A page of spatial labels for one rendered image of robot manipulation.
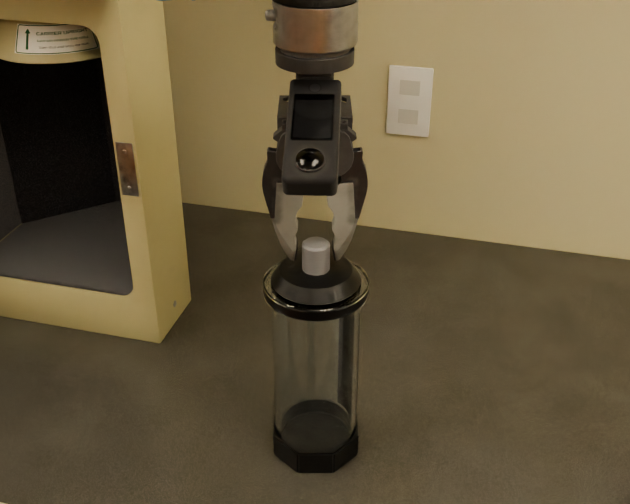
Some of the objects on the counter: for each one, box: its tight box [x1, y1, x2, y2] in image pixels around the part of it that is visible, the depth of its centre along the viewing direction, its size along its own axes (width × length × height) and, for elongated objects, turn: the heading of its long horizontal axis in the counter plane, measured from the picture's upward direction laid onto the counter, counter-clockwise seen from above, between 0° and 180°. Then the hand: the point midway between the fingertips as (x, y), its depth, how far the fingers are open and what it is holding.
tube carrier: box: [263, 258, 369, 453], centre depth 87 cm, size 11×11×21 cm
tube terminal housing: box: [0, 0, 191, 343], centre depth 103 cm, size 25×32×77 cm
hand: (315, 251), depth 80 cm, fingers open, 3 cm apart
